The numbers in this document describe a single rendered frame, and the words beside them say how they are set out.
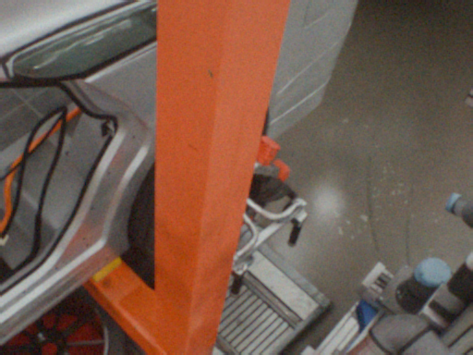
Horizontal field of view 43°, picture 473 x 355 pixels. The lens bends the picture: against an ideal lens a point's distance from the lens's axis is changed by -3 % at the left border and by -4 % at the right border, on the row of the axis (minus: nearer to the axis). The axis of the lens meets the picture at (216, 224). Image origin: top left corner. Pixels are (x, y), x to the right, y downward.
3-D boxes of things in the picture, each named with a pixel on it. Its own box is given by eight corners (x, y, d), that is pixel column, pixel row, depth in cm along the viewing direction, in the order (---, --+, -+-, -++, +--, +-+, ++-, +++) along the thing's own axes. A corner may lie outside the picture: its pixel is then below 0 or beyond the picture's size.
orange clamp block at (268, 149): (254, 153, 238) (266, 135, 234) (270, 166, 236) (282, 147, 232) (246, 155, 232) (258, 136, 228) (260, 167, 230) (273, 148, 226)
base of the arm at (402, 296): (438, 296, 238) (448, 285, 229) (418, 322, 231) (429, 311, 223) (407, 273, 242) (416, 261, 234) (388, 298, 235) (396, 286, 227)
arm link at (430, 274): (412, 266, 232) (425, 249, 221) (443, 281, 230) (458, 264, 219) (403, 291, 226) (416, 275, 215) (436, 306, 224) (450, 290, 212)
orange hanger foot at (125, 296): (103, 255, 269) (97, 212, 240) (185, 337, 251) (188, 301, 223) (73, 277, 262) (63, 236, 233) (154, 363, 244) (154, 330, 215)
